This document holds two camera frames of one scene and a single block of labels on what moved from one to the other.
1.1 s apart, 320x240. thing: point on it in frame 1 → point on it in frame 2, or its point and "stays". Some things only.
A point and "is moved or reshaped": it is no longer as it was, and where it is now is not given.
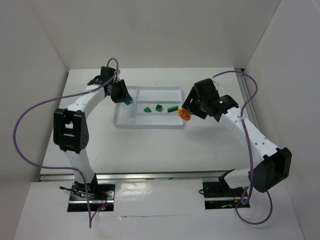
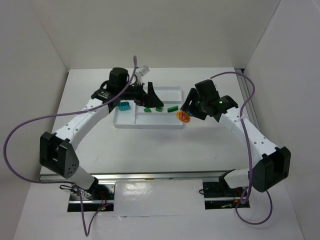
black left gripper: [121, 92] → [144, 95]
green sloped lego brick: [147, 110] stays
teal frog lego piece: [127, 102] is moved or reshaped
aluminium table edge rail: [178, 175] stays
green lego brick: [172, 109] stays
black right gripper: [193, 99] stays
